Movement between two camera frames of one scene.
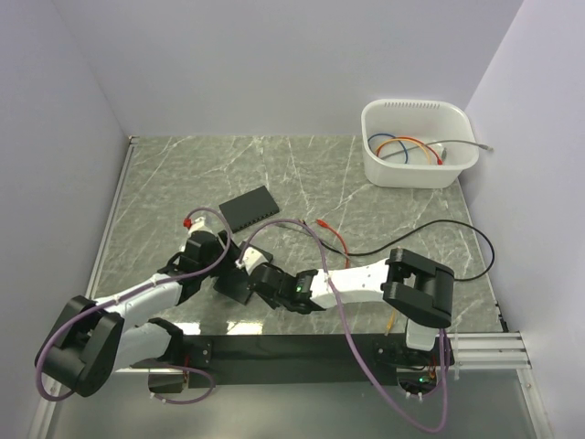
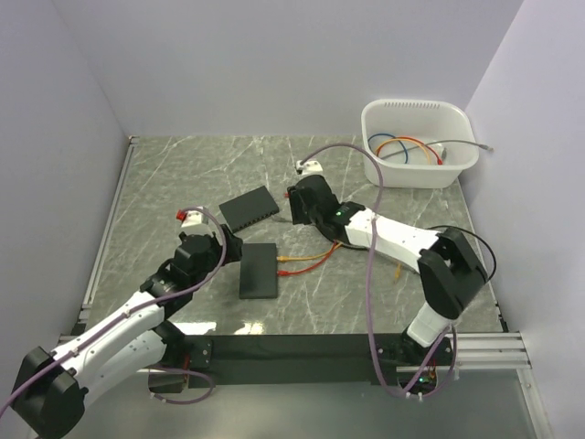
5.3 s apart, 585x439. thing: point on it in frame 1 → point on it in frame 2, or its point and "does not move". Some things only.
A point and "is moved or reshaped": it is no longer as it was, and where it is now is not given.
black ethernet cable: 422,229 → 494,272
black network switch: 249,208 does not move
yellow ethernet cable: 392,316 → 309,256
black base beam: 295,359 does not move
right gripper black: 270,303 → 296,204
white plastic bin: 417,144 does not move
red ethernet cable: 323,223 is moved or reshaped
